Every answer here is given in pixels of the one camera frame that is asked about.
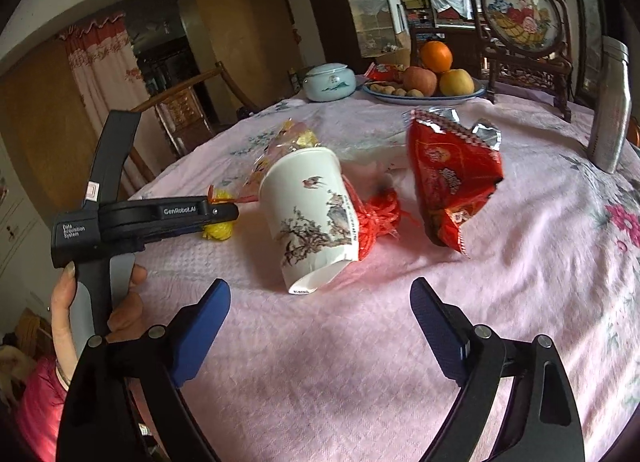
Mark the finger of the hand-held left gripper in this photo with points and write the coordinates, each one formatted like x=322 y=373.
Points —
x=170 y=214

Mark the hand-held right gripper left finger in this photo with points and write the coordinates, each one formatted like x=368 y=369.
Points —
x=200 y=332

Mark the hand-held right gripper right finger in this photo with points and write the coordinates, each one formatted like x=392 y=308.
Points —
x=440 y=332

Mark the yellow plastic wrapper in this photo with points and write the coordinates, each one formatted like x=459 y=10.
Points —
x=220 y=233

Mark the red mesh bag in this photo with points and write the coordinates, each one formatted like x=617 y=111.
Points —
x=382 y=217

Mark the clear printed plastic bag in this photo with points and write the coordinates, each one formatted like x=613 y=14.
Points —
x=285 y=144

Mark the red foil snack packet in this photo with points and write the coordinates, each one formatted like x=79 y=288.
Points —
x=450 y=176

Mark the person's left forearm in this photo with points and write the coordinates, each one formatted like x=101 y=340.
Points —
x=42 y=407

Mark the person's left hand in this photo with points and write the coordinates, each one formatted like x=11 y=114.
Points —
x=61 y=312

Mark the white cabinet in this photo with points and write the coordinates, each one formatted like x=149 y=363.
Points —
x=20 y=222

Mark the carved wooden chair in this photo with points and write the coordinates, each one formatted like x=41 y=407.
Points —
x=180 y=116

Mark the pink floral tablecloth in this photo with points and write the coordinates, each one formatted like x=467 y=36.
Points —
x=325 y=367

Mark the pink floral curtain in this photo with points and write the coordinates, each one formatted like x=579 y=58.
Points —
x=100 y=81

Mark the light blue lidded ceramic jar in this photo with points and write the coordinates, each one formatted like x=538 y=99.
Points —
x=327 y=84

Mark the blue and white fruit plate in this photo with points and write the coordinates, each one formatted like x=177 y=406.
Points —
x=425 y=99

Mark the pile of walnuts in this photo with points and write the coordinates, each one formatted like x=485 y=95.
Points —
x=395 y=90

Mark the yellow apple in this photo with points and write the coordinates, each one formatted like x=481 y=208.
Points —
x=457 y=82

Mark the red apple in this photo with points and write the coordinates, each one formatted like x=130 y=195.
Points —
x=420 y=81

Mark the small red snack bag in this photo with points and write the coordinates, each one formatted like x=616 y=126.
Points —
x=385 y=72

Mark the orange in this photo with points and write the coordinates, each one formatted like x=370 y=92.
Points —
x=436 y=56

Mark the silver thermos flask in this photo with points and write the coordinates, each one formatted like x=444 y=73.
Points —
x=607 y=106

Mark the glass display cabinet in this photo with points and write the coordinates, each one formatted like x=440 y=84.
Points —
x=365 y=6

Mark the round embroidered screen on stand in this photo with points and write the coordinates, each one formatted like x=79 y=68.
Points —
x=520 y=11

